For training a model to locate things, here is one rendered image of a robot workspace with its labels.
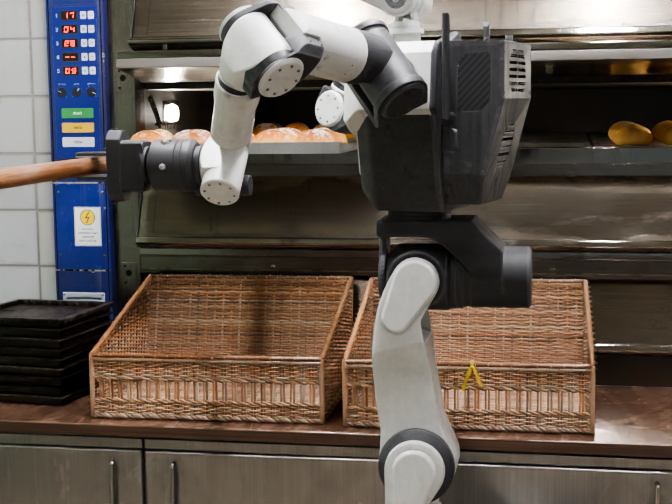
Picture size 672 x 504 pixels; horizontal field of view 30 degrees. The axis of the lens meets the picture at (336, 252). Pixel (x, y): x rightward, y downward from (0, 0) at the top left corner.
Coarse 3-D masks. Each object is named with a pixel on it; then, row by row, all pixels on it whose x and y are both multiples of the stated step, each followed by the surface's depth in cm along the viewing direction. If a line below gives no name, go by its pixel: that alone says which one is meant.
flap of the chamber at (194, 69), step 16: (656, 48) 292; (128, 64) 315; (144, 64) 315; (160, 64) 314; (176, 64) 313; (192, 64) 312; (208, 64) 311; (544, 64) 301; (560, 64) 300; (576, 64) 300; (592, 64) 300; (608, 64) 299; (624, 64) 299; (640, 64) 299; (656, 64) 298; (144, 80) 332; (160, 80) 332; (176, 80) 331; (192, 80) 331; (208, 80) 330
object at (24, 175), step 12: (0, 168) 179; (12, 168) 181; (24, 168) 185; (36, 168) 188; (48, 168) 192; (60, 168) 197; (72, 168) 201; (84, 168) 206; (96, 168) 212; (0, 180) 176; (12, 180) 180; (24, 180) 184; (36, 180) 188; (48, 180) 193
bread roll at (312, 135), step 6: (306, 132) 298; (312, 132) 297; (318, 132) 297; (324, 132) 297; (300, 138) 298; (306, 138) 297; (312, 138) 296; (318, 138) 296; (324, 138) 296; (330, 138) 297
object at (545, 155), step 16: (256, 160) 327; (272, 160) 327; (288, 160) 326; (304, 160) 325; (320, 160) 324; (336, 160) 323; (352, 160) 323; (528, 160) 314; (544, 160) 314; (560, 160) 313; (576, 160) 312; (592, 160) 312; (608, 160) 311; (624, 160) 310; (640, 160) 309; (656, 160) 309
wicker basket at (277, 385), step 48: (144, 288) 326; (192, 288) 330; (240, 288) 328; (288, 288) 326; (336, 288) 324; (144, 336) 327; (240, 336) 326; (288, 336) 324; (336, 336) 299; (96, 384) 291; (144, 384) 319; (192, 384) 320; (240, 384) 319; (288, 384) 319; (336, 384) 300
